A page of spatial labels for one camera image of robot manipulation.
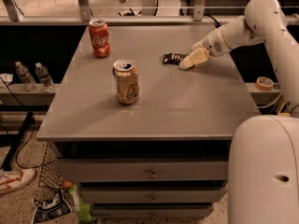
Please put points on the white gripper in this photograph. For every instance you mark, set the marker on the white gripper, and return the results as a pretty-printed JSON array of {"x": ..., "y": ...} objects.
[{"x": 213, "y": 45}]

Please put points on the black chocolate RXBAR wrapper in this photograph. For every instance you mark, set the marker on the black chocolate RXBAR wrapper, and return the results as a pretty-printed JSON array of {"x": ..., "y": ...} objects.
[{"x": 173, "y": 58}]

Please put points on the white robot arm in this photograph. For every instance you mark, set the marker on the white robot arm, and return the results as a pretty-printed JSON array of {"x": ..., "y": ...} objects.
[{"x": 263, "y": 172}]

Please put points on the orange soda can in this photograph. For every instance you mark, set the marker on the orange soda can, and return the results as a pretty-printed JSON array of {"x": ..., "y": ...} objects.
[{"x": 125, "y": 74}]

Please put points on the red Coca-Cola can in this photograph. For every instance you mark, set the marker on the red Coca-Cola can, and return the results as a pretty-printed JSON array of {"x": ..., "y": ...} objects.
[{"x": 99, "y": 36}]

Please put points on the roll of tan tape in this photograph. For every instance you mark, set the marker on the roll of tan tape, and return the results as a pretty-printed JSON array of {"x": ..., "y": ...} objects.
[{"x": 264, "y": 84}]

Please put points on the grey drawer cabinet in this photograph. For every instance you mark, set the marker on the grey drawer cabinet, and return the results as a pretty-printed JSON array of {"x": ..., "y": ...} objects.
[{"x": 179, "y": 114}]

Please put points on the middle grey drawer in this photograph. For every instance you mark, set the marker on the middle grey drawer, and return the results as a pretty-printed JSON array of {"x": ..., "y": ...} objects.
[{"x": 152, "y": 194}]

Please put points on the grey drawer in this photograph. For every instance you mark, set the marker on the grey drawer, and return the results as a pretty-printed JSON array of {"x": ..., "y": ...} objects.
[
  {"x": 143, "y": 169},
  {"x": 152, "y": 194},
  {"x": 151, "y": 211}
]

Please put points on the top grey drawer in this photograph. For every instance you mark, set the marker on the top grey drawer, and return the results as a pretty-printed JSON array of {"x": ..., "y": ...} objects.
[{"x": 143, "y": 169}]

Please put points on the right clear water bottle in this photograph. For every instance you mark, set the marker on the right clear water bottle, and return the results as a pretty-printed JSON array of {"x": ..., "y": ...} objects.
[{"x": 45, "y": 78}]

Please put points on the clear water bottle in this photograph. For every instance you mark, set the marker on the clear water bottle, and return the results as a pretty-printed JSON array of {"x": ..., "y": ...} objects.
[
  {"x": 45, "y": 78},
  {"x": 25, "y": 76}
]

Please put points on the left clear water bottle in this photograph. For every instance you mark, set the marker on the left clear water bottle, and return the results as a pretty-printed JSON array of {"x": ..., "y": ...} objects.
[{"x": 25, "y": 76}]

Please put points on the bottom grey drawer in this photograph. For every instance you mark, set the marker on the bottom grey drawer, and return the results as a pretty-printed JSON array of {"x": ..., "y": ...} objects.
[{"x": 151, "y": 211}]

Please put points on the grey metal railing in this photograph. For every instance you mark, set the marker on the grey metal railing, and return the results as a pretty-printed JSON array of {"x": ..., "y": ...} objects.
[{"x": 80, "y": 12}]

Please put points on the green spray bottle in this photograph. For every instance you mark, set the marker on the green spray bottle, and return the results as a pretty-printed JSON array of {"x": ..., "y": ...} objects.
[{"x": 83, "y": 209}]

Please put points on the crumpled dark snack bag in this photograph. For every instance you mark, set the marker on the crumpled dark snack bag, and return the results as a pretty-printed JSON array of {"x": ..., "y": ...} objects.
[{"x": 46, "y": 210}]

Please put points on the black metal stand leg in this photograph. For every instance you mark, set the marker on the black metal stand leg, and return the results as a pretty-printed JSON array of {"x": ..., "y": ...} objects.
[{"x": 13, "y": 141}]

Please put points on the white orange sneaker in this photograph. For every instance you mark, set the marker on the white orange sneaker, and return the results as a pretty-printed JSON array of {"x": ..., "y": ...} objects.
[{"x": 14, "y": 180}]

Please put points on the black wire mesh rack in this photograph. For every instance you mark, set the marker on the black wire mesh rack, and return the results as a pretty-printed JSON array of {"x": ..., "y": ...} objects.
[{"x": 50, "y": 177}]

